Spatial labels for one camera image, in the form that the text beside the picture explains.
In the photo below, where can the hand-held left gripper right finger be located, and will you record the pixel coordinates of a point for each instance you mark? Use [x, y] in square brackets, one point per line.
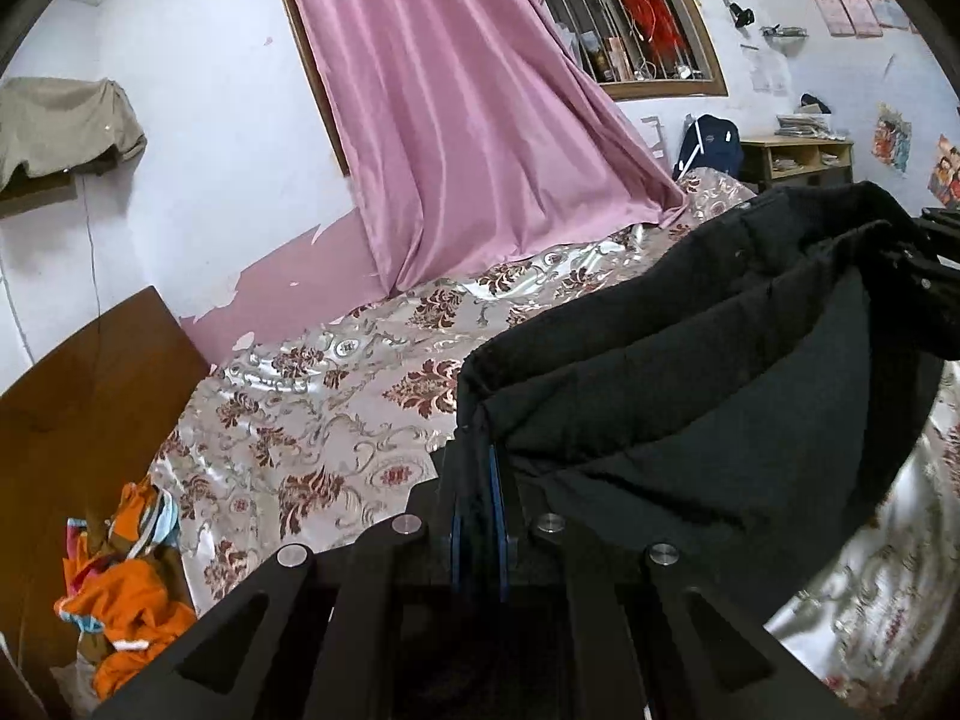
[498, 540]

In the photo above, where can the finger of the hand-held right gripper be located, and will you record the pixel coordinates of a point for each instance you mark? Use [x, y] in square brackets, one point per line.
[926, 271]
[941, 219]

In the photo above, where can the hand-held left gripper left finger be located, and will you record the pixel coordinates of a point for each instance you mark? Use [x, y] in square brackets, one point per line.
[456, 547]

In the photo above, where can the black padded jacket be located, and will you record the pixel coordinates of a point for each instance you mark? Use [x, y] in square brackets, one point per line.
[675, 390]

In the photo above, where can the orange crumpled clothes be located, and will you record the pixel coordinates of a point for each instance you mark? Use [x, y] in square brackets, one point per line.
[127, 600]

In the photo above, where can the stack of papers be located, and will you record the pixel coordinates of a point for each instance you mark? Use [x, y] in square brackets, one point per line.
[802, 126]

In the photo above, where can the black cap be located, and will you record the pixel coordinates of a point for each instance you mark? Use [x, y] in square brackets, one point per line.
[814, 100]

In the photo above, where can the floral satin bedspread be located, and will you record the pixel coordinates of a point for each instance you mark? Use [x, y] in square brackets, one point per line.
[337, 390]

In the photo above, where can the light wooden cabinet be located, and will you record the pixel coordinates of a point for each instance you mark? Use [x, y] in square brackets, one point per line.
[751, 165]

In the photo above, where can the dark blue backpack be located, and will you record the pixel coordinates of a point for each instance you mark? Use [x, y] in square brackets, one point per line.
[712, 144]

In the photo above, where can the barred wooden-framed window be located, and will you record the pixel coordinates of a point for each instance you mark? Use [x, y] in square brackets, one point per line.
[645, 90]

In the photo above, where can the red hanging decoration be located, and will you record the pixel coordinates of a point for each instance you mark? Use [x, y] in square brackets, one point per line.
[649, 4]

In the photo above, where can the row of windowsill bottles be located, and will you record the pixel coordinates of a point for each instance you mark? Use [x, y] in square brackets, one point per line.
[611, 56]

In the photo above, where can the brown wooden headboard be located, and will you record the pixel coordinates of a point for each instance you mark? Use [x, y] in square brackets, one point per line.
[75, 405]

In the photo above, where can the pink satin curtain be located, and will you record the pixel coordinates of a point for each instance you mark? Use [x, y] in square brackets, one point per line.
[450, 90]

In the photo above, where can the khaki cloth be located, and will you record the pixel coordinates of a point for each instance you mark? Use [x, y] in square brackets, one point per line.
[60, 127]

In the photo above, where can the cartoon wall poster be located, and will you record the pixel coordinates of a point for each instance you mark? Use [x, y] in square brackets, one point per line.
[892, 139]
[946, 172]

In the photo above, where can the white wall papers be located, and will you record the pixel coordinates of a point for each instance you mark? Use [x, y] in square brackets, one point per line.
[766, 69]

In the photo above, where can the small grey wall shelf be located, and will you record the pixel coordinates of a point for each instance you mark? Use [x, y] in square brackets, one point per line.
[784, 36]

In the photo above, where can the dark wooden wall shelf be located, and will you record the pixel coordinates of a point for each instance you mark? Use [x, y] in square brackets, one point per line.
[30, 196]

